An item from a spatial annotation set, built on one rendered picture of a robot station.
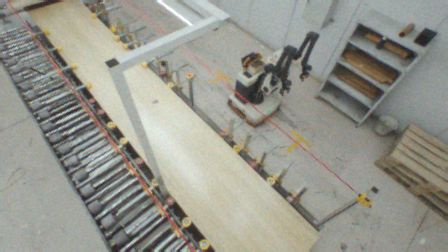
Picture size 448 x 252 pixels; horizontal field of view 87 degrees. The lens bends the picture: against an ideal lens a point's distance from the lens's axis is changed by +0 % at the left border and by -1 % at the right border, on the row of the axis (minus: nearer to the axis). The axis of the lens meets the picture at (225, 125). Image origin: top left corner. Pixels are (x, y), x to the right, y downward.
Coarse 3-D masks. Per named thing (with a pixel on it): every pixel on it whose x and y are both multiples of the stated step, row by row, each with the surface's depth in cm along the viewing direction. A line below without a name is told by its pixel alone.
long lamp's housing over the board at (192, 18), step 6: (162, 0) 158; (168, 0) 154; (174, 0) 152; (168, 6) 156; (174, 6) 152; (180, 6) 149; (186, 6) 149; (180, 12) 150; (186, 12) 147; (192, 12) 145; (186, 18) 148; (192, 18) 145; (198, 18) 142; (204, 18) 142
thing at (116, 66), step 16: (192, 0) 138; (208, 16) 135; (224, 16) 130; (176, 32) 119; (192, 32) 121; (144, 48) 110; (160, 48) 114; (112, 64) 103; (128, 64) 107; (112, 80) 112; (128, 96) 119; (128, 112) 127; (144, 144) 155; (160, 176) 201
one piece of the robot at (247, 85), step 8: (240, 72) 347; (248, 72) 349; (240, 80) 350; (248, 80) 339; (256, 80) 351; (240, 88) 361; (248, 88) 351; (256, 88) 367; (248, 96) 369; (256, 96) 379
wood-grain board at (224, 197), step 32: (64, 32) 360; (96, 32) 365; (96, 64) 324; (96, 96) 292; (160, 96) 299; (128, 128) 268; (160, 128) 271; (192, 128) 274; (160, 160) 248; (192, 160) 251; (224, 160) 253; (192, 192) 231; (224, 192) 233; (256, 192) 235; (224, 224) 216; (256, 224) 218; (288, 224) 220
